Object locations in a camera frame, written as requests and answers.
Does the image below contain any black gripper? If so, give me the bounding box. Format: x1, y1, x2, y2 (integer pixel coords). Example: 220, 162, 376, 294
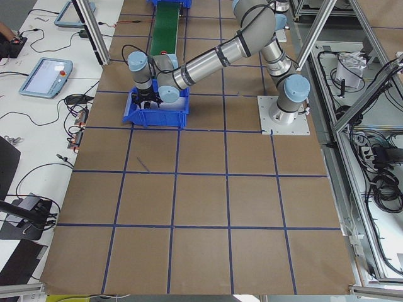
131, 86, 162, 110

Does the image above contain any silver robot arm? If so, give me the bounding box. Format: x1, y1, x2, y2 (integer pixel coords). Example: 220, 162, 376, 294
123, 1, 310, 125

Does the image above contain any white foam pad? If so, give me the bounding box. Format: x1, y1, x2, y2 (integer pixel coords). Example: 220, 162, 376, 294
150, 97, 186, 111

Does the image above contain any blue bin with foam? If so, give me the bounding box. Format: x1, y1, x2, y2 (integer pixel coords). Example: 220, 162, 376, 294
122, 87, 190, 128

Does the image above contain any green conveyor belt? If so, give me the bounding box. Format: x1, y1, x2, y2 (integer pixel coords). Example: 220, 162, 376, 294
150, 2, 181, 55

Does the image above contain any black power adapter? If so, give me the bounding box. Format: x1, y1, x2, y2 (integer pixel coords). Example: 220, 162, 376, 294
79, 30, 89, 38

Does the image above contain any near teach pendant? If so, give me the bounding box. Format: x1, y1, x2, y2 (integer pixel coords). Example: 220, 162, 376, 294
19, 57, 73, 99

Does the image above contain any teach pendant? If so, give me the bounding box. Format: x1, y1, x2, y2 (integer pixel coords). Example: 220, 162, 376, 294
19, 57, 73, 99
54, 1, 84, 28

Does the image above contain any far teach pendant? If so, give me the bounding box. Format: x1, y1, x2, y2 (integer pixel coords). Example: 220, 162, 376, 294
54, 1, 84, 28

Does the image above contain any black monitor stand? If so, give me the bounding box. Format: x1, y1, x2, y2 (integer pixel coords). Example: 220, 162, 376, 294
1, 194, 60, 241

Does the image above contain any white paper bag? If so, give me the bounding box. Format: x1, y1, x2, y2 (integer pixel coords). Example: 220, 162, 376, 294
335, 52, 366, 89

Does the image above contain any aluminium frame post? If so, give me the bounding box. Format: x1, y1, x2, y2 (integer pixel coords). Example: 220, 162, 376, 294
72, 0, 110, 66

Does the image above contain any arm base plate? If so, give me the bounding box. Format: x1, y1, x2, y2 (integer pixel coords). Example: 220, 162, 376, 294
276, 29, 287, 43
257, 96, 310, 136

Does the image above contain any aluminium side frame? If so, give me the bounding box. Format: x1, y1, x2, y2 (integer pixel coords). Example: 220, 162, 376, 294
291, 1, 402, 301

